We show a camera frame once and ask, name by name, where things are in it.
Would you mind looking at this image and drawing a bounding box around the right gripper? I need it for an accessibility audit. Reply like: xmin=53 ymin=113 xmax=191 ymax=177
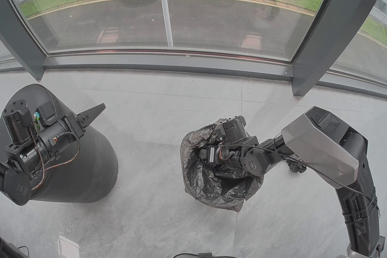
xmin=198 ymin=144 xmax=244 ymax=168

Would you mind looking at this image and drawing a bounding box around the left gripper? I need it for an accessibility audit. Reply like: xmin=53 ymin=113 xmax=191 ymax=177
xmin=37 ymin=103 xmax=106 ymax=161

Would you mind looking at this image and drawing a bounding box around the black plastic bag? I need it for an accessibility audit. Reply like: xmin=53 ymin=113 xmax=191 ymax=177
xmin=180 ymin=118 xmax=265 ymax=213

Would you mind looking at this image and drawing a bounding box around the crumpled black plastic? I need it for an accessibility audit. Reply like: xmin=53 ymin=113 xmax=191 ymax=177
xmin=287 ymin=159 xmax=308 ymax=174

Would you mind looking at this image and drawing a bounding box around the dark grey round chair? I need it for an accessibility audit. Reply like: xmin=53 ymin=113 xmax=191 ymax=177
xmin=0 ymin=83 xmax=119 ymax=205

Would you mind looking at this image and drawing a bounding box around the window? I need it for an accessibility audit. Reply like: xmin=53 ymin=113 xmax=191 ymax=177
xmin=0 ymin=0 xmax=387 ymax=98

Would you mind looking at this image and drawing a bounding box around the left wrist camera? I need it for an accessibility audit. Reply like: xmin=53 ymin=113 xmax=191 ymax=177
xmin=34 ymin=101 xmax=57 ymax=128

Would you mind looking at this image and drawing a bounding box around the black cable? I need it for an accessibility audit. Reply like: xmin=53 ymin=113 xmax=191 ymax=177
xmin=255 ymin=145 xmax=380 ymax=201

